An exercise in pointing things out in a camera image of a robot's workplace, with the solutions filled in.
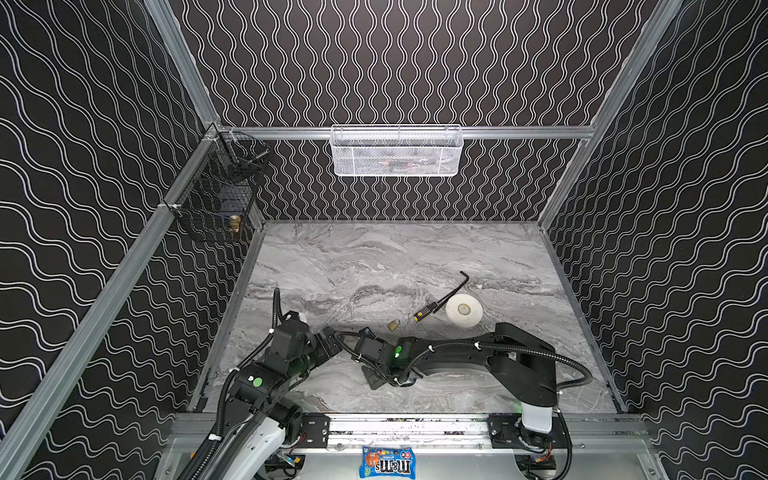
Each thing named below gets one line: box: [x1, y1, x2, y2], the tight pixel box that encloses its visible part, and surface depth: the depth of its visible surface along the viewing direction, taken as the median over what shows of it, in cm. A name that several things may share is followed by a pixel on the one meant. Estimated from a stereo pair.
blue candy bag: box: [359, 446, 416, 479], surface depth 71 cm
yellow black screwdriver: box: [413, 288, 462, 322], surface depth 97 cm
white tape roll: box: [445, 294, 483, 328], surface depth 98 cm
